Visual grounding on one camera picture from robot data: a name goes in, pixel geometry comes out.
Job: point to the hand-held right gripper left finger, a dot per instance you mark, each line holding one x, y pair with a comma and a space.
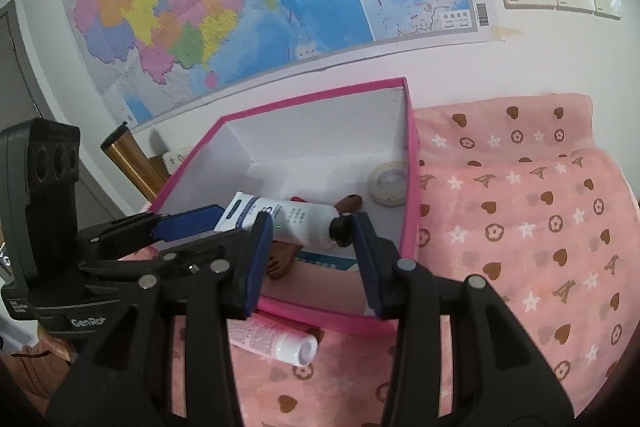
260, 257

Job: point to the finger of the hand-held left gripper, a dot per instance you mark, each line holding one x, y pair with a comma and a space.
195, 252
185, 224

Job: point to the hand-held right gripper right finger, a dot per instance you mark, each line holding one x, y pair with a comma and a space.
365, 257

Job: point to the white tube black cap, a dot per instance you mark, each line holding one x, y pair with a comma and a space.
300, 222

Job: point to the white tape roll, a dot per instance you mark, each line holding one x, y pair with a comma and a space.
374, 187

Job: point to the pink tube white cap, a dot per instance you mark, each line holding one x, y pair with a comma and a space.
295, 347

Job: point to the pink cardboard box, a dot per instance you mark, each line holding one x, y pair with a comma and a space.
325, 132

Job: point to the white plastic object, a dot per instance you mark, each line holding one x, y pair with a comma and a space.
175, 157

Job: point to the gold metal cylinder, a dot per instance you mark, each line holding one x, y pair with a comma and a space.
132, 162

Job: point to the grey door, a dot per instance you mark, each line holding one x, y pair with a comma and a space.
15, 67

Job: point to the pink printed blanket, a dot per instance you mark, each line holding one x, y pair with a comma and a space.
525, 232

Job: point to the colourful wall map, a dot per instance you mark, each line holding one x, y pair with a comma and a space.
200, 7

